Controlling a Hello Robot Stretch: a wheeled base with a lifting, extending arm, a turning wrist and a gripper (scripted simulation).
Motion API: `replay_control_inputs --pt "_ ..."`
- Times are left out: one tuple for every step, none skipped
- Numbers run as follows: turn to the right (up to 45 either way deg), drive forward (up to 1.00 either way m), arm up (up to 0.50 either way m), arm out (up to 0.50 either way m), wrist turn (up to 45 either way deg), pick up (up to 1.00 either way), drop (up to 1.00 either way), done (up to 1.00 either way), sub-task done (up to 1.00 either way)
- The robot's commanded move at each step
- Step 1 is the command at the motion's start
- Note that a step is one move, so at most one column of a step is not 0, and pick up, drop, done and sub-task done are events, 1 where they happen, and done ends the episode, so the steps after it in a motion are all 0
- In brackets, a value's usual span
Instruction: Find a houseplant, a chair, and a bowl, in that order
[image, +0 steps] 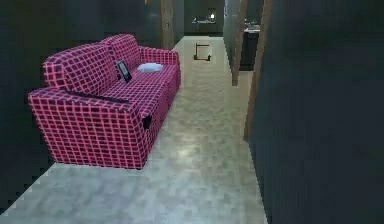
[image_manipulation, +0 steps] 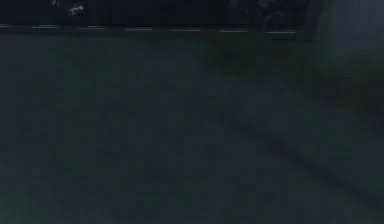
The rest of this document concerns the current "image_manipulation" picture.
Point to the black cupboard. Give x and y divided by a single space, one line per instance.
166 15

